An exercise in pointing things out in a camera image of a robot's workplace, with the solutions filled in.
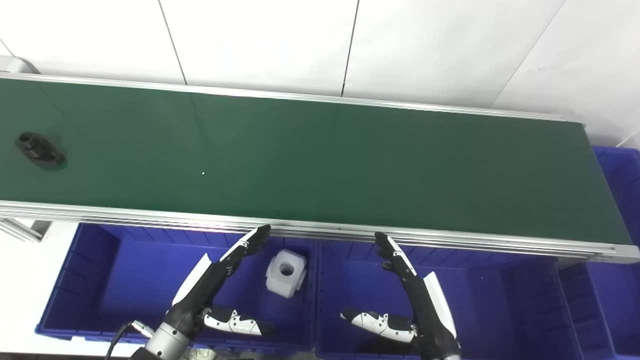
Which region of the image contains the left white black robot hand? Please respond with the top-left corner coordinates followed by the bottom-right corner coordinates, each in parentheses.
top-left (167, 224), bottom-right (276, 337)

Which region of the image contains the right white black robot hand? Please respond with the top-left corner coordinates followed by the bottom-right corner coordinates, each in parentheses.
top-left (340, 231), bottom-right (462, 359)

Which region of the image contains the black flanged metal part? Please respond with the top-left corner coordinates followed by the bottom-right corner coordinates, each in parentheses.
top-left (14, 131), bottom-right (67, 169)

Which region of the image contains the blue plastic bin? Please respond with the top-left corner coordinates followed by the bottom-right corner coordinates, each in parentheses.
top-left (315, 240), bottom-right (584, 360)
top-left (557, 146), bottom-right (640, 360)
top-left (35, 222), bottom-right (319, 354)

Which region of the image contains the green conveyor belt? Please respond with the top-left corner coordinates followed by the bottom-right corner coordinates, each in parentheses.
top-left (0, 72), bottom-right (640, 265)

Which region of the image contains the aluminium conveyor support leg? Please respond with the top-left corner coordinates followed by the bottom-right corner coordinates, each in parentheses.
top-left (0, 217), bottom-right (54, 244)

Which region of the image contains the grey conveyor end cap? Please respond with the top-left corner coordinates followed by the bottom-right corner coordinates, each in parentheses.
top-left (0, 55), bottom-right (41, 76)

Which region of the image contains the white block with round hole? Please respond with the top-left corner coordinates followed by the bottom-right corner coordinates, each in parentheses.
top-left (265, 249), bottom-right (308, 299)

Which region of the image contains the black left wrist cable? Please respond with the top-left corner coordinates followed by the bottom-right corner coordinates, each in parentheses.
top-left (104, 320), bottom-right (156, 360)

